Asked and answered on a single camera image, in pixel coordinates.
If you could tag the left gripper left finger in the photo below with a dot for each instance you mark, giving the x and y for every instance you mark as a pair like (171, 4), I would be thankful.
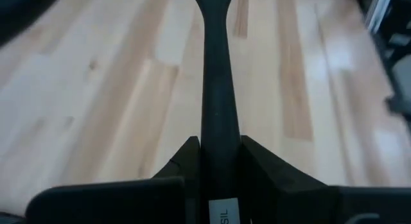
(112, 204)

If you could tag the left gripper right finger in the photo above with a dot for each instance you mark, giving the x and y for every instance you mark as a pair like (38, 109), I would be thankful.
(305, 204)

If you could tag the small black ladle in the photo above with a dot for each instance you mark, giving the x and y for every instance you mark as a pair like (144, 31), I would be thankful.
(218, 89)

